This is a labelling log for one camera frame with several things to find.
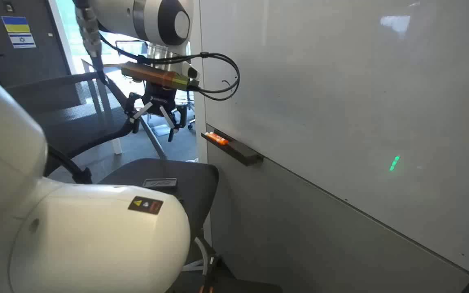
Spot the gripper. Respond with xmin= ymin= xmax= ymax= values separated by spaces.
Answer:
xmin=125 ymin=83 xmax=189 ymax=143

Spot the orange marker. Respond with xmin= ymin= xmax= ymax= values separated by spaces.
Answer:
xmin=204 ymin=131 xmax=230 ymax=146

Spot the black mesh office chair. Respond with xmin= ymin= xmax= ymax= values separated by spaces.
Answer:
xmin=4 ymin=71 xmax=285 ymax=293

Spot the dark whiteboard tray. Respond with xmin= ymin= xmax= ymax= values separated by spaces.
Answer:
xmin=201 ymin=129 xmax=265 ymax=167

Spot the whiteboard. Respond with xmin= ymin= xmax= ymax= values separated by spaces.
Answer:
xmin=199 ymin=0 xmax=469 ymax=286

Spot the dark grey door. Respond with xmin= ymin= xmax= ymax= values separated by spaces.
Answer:
xmin=0 ymin=0 xmax=73 ymax=88

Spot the white and blue flag sticker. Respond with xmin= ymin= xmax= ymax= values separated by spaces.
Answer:
xmin=8 ymin=33 xmax=37 ymax=49

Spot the blue and yellow flag sticker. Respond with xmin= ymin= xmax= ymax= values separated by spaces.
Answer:
xmin=1 ymin=16 xmax=31 ymax=34

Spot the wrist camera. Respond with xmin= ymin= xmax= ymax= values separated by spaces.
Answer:
xmin=120 ymin=61 xmax=201 ymax=92

